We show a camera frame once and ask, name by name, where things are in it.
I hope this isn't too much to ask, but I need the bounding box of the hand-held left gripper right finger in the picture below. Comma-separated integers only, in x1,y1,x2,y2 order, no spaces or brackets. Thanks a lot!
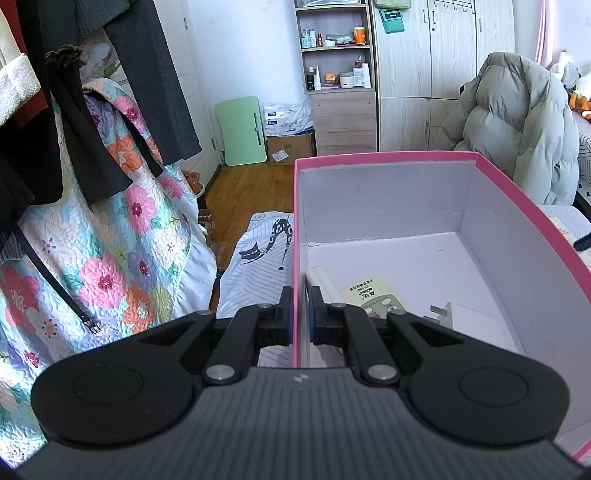
308,286,465,386

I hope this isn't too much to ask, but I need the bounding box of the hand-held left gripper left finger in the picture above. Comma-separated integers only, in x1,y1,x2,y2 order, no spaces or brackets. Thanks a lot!
139,286,294,386

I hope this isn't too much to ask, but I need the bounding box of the cream power bank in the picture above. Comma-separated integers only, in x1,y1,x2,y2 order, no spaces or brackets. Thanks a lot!
342,276,412,320

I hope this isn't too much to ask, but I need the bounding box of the pink cardboard box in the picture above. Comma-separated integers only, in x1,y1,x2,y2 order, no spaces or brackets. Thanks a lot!
292,151,591,445

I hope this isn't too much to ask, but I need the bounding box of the large white charger cube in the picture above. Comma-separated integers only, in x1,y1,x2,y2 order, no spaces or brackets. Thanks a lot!
429,302,527,356

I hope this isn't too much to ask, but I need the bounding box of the grey patterned bed sheet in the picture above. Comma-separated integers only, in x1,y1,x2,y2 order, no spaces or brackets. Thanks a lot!
573,111,591,195

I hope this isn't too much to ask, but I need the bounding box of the grey puffer jacket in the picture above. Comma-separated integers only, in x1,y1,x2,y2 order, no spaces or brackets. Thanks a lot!
441,52,581,206

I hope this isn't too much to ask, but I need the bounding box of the floral quilt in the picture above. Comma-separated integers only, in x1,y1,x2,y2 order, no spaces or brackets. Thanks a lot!
0,76,219,468

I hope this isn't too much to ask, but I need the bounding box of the green folding table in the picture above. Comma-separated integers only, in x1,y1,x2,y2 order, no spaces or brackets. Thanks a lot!
215,95,269,167

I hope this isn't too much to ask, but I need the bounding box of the wooden shelf unit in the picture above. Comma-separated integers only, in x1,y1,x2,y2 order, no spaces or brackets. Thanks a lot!
293,0,380,158

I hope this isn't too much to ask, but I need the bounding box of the black belt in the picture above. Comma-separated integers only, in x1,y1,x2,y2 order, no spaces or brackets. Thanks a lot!
16,225,103,336

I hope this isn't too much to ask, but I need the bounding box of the light wooden wardrobe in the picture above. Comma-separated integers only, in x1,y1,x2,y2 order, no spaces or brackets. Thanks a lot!
369,0,519,153

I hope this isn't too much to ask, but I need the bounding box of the dark grey coat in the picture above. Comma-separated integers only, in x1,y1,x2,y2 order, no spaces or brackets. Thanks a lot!
102,0,203,163

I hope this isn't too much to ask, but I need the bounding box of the black garment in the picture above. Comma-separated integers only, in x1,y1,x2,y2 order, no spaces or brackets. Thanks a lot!
0,0,136,234

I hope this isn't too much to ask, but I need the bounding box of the teal hanging pouch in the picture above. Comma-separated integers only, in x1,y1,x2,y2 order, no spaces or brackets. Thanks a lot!
373,0,413,36

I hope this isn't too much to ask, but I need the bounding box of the red garment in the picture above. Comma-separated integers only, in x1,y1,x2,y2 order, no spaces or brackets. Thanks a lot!
13,87,50,131

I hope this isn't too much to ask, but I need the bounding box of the cream fleece-cuff garment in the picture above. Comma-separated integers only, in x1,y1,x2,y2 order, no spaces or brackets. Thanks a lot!
0,8,42,126

